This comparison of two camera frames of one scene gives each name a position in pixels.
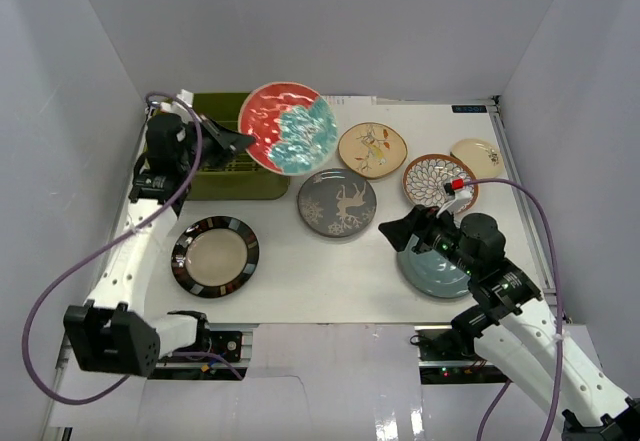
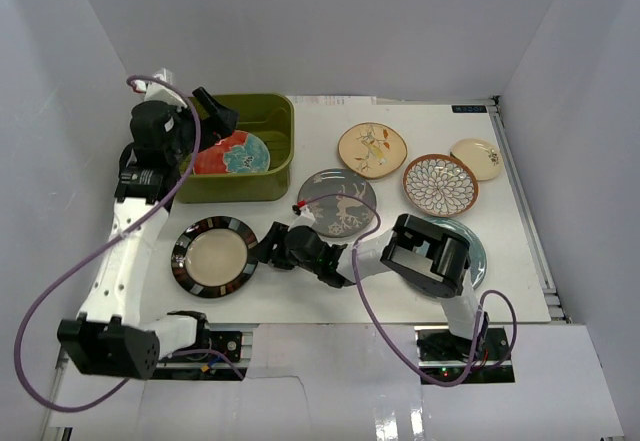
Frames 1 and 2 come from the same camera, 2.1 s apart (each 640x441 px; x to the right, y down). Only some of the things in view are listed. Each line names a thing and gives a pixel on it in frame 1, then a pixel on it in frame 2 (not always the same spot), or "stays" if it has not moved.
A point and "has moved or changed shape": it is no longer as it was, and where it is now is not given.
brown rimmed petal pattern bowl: (425, 178) stays
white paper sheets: (351, 100) stays
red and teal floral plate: (294, 127) has moved or changed shape
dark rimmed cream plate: (215, 257) stays
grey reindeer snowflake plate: (336, 203) stays
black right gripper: (419, 221) to (264, 251)
